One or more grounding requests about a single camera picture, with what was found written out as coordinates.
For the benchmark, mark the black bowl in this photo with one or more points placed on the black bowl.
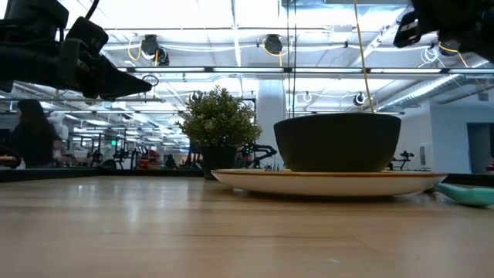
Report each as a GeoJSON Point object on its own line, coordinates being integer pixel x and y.
{"type": "Point", "coordinates": [335, 143]}

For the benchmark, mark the yellow plate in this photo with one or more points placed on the yellow plate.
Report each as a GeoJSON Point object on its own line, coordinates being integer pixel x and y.
{"type": "Point", "coordinates": [328, 185]}

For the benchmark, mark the green plant in black pot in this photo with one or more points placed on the green plant in black pot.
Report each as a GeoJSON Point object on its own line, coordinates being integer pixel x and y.
{"type": "Point", "coordinates": [218, 116]}

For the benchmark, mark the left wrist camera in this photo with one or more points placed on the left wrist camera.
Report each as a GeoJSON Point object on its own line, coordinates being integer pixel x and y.
{"type": "Point", "coordinates": [86, 34]}

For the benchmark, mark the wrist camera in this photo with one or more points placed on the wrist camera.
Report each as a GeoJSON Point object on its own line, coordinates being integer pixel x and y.
{"type": "Point", "coordinates": [407, 31]}
{"type": "Point", "coordinates": [86, 34]}

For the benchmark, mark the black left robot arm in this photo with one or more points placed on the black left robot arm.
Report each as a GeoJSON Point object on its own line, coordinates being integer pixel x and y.
{"type": "Point", "coordinates": [27, 58]}

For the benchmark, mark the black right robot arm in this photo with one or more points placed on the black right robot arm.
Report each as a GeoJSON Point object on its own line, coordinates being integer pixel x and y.
{"type": "Point", "coordinates": [474, 23]}

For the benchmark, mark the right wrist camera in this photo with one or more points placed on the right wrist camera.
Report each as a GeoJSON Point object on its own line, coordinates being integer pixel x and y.
{"type": "Point", "coordinates": [407, 31]}

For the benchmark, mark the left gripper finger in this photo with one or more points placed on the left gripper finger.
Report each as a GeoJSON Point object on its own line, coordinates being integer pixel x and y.
{"type": "Point", "coordinates": [116, 83]}

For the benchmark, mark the long ceiling light strip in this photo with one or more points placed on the long ceiling light strip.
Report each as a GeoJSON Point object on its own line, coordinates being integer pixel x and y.
{"type": "Point", "coordinates": [247, 70]}

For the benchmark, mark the background black robot arm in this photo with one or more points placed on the background black robot arm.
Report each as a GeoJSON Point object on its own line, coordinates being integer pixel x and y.
{"type": "Point", "coordinates": [403, 155]}
{"type": "Point", "coordinates": [262, 150]}

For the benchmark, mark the silver ventilation duct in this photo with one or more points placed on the silver ventilation duct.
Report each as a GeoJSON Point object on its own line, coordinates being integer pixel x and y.
{"type": "Point", "coordinates": [424, 90]}

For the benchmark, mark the person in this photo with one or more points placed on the person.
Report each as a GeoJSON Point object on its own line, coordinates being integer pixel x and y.
{"type": "Point", "coordinates": [32, 139]}

